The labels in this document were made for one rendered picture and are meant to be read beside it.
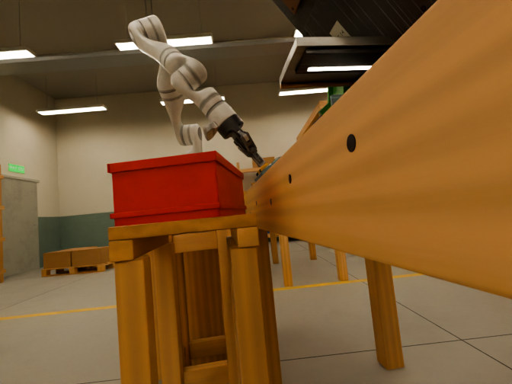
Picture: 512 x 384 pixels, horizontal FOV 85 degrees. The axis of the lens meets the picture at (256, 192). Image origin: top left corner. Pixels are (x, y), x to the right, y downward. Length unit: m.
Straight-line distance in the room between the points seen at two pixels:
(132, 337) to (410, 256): 0.47
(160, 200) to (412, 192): 0.44
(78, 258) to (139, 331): 5.85
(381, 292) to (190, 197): 1.22
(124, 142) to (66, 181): 1.92
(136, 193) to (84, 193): 8.56
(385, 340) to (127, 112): 8.47
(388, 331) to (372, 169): 1.43
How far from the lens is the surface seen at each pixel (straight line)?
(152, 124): 8.73
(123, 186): 0.58
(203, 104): 0.83
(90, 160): 9.17
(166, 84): 1.17
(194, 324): 1.63
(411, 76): 0.20
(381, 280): 1.56
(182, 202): 0.53
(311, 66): 0.67
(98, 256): 6.18
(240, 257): 0.52
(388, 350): 1.66
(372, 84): 0.24
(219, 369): 1.27
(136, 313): 0.56
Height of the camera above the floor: 0.80
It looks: 5 degrees up
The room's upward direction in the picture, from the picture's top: 6 degrees counter-clockwise
